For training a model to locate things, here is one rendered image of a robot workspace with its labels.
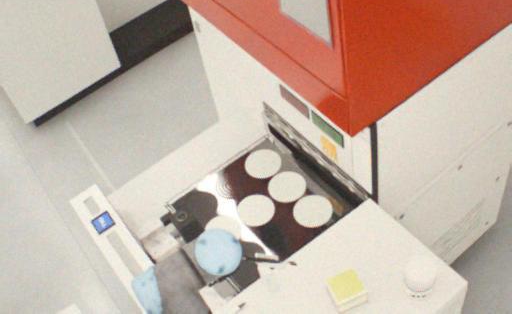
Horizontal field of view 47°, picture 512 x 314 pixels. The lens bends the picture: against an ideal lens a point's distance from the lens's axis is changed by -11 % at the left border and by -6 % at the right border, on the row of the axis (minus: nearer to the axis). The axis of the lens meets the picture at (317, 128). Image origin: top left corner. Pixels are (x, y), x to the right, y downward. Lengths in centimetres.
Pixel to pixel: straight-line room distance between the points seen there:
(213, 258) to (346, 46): 47
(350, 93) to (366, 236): 40
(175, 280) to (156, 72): 261
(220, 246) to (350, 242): 58
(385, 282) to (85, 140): 222
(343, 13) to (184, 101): 225
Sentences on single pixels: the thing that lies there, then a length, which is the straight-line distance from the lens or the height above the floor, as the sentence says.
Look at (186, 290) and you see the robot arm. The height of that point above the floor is 139.
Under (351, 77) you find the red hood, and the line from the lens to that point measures 124.
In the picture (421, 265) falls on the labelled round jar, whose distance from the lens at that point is 137.
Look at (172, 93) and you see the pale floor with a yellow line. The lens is 338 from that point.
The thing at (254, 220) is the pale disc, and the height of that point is 90.
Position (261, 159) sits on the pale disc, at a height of 90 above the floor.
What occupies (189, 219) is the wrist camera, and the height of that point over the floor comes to 129.
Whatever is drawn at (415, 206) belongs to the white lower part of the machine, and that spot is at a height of 75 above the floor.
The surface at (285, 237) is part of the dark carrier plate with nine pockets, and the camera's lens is 161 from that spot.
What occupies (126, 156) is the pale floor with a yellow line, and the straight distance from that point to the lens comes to 316.
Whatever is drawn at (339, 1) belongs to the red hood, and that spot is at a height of 159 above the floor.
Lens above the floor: 226
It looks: 48 degrees down
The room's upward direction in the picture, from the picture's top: 7 degrees counter-clockwise
